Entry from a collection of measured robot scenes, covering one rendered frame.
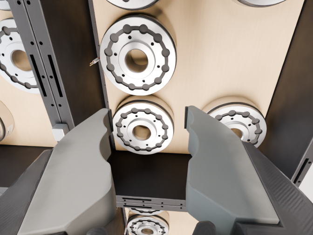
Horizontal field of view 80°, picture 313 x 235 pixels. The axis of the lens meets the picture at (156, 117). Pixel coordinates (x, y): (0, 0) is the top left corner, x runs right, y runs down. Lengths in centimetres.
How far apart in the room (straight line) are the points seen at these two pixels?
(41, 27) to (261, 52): 26
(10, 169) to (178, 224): 40
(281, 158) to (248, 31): 18
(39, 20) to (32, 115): 23
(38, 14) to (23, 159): 30
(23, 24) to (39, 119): 22
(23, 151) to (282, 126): 46
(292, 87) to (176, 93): 15
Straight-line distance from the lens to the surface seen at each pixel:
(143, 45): 25
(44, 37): 22
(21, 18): 23
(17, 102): 42
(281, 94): 32
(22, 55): 35
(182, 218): 54
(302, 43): 30
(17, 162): 44
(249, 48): 30
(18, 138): 47
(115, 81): 28
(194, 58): 29
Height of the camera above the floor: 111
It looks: 59 degrees down
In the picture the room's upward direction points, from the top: 171 degrees counter-clockwise
